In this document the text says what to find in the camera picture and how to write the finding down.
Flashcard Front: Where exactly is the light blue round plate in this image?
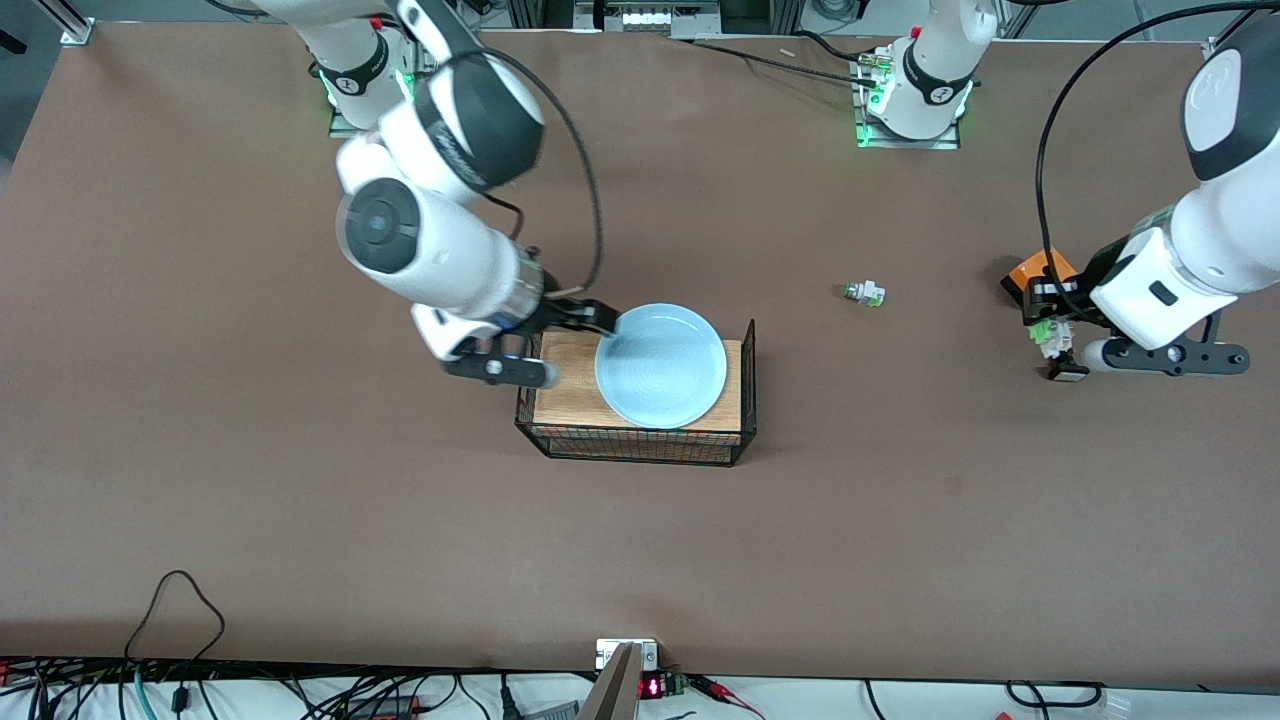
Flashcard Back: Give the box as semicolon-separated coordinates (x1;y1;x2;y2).
594;303;729;429

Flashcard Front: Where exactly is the orange box with round hole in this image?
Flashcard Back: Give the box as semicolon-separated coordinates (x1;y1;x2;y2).
1005;248;1079;301

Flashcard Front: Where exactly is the white power strip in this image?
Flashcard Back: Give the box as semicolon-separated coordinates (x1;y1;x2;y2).
618;2;725;34

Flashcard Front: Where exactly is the small white socket box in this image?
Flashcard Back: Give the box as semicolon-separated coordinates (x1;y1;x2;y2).
596;638;660;671

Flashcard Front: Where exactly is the black wire basket wooden base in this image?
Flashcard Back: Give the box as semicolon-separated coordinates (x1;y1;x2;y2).
514;310;758;468

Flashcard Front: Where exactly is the black cable along right arm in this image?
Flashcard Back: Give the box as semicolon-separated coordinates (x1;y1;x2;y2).
470;45;604;296

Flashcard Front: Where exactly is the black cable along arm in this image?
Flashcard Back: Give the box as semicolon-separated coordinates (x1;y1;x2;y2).
1035;0;1280;321
470;45;604;296

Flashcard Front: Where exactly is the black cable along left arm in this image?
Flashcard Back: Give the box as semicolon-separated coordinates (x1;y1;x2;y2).
1035;0;1280;321

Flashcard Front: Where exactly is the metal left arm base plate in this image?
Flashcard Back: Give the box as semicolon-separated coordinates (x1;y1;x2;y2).
852;50;963;151

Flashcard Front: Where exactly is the long black table cable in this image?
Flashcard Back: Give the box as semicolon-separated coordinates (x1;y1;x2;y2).
672;35;881;89

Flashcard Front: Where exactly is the black looping cable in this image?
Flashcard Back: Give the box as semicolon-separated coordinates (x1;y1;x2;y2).
125;570;227;663

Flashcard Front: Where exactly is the gray wedge-shaped post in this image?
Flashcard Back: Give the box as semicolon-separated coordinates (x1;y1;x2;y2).
578;643;643;720

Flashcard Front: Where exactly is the thin black curled cable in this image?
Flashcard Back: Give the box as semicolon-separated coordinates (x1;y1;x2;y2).
1005;680;1106;709

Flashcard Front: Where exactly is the red wire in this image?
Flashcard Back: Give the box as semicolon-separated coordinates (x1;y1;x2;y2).
688;676;766;720

